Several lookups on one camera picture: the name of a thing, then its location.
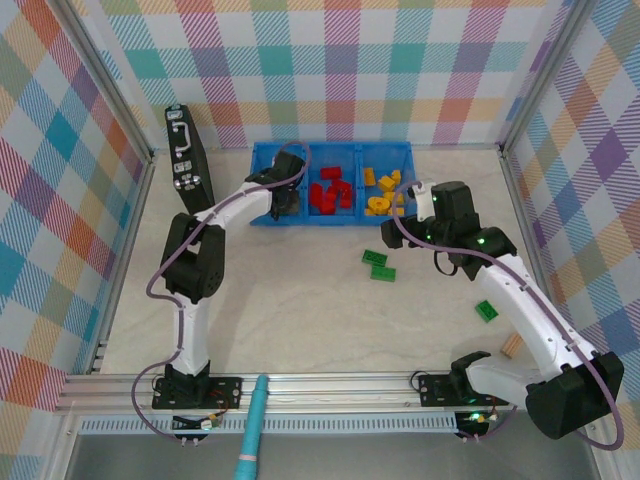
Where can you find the round yellow lego piece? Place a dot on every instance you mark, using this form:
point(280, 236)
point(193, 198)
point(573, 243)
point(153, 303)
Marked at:
point(378, 204)

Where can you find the small yellow lego brick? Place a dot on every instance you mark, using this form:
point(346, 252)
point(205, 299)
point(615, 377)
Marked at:
point(396, 176)
point(369, 176)
point(390, 196)

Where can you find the red lego brick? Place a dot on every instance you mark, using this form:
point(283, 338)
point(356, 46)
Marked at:
point(331, 173)
point(330, 194)
point(343, 186)
point(346, 200)
point(316, 193)
point(327, 206)

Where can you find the blue three-compartment plastic bin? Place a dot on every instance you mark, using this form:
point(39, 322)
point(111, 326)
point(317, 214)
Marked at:
point(335, 157)

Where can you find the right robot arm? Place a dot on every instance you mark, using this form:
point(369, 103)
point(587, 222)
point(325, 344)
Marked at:
point(565, 400)

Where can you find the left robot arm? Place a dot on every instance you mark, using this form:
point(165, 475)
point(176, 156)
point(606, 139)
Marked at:
point(192, 265)

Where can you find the flat green lego brick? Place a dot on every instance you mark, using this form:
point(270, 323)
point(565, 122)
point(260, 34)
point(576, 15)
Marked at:
point(486, 310)
point(375, 257)
point(383, 273)

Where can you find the small wooden block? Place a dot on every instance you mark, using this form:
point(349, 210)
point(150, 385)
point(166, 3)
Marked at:
point(511, 345)

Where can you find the teal pen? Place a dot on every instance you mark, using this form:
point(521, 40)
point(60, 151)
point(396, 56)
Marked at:
point(252, 425)

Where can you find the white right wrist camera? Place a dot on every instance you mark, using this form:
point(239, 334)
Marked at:
point(423, 200)

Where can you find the aluminium side rail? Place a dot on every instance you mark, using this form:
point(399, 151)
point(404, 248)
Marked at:
point(137, 200)
point(520, 210)

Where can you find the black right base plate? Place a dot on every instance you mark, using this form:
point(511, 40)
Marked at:
point(435, 390)

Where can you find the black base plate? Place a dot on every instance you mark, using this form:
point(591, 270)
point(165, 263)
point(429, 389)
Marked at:
point(227, 390)
point(435, 390)

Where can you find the aluminium frame post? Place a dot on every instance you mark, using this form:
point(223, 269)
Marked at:
point(545, 75)
point(107, 85)

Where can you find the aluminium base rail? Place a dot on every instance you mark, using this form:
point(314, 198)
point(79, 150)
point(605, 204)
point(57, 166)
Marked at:
point(325, 395)

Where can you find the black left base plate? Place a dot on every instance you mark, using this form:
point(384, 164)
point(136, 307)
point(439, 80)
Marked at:
point(227, 390)

